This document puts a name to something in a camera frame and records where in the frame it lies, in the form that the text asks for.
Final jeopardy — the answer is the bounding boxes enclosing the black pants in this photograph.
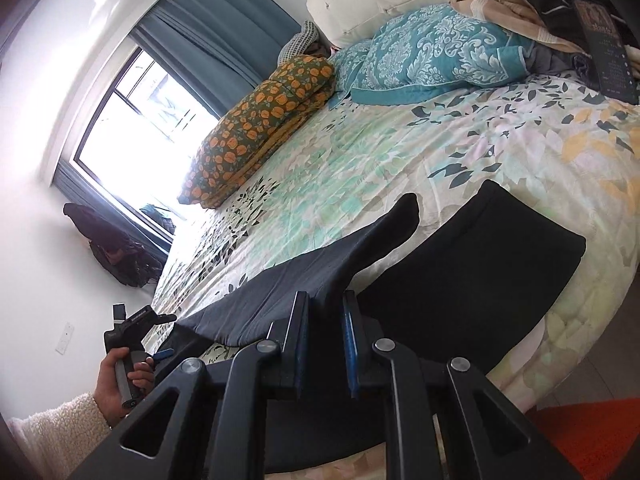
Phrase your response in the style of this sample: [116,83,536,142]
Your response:
[160,180,586,474]

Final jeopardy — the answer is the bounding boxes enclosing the left forearm white fleece sleeve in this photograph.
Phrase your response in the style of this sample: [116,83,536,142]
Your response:
[6,393,111,479]

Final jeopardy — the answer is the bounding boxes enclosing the left hand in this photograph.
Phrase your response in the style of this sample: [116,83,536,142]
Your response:
[93,348,155,427]

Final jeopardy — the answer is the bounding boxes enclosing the red carpet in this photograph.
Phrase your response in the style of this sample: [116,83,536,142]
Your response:
[527,398,639,479]

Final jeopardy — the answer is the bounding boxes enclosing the window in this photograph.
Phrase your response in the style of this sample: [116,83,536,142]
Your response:
[74,48,218,234]

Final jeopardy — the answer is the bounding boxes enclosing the orange floral folded blanket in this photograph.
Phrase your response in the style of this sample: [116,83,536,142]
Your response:
[178,54,335,209]

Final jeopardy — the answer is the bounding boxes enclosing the floral bed sheet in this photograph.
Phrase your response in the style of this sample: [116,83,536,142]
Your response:
[152,74,639,410]

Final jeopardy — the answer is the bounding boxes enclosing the blue curtain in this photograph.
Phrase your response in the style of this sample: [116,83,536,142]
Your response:
[53,0,297,257]

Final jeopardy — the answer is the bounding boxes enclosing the grey knitted cloth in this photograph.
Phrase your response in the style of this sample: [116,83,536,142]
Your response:
[277,21,320,66]

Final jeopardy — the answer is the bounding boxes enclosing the teal damask pillow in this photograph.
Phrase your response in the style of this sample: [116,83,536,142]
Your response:
[330,3,534,107]

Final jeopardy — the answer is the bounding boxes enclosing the beige blanket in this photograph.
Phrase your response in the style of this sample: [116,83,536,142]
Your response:
[449,0,586,54]

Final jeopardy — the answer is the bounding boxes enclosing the white wall socket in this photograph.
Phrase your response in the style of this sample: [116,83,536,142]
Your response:
[55,323,75,356]

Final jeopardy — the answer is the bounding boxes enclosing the dark clothes hanging on wall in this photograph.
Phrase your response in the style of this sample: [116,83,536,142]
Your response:
[63,203,163,288]

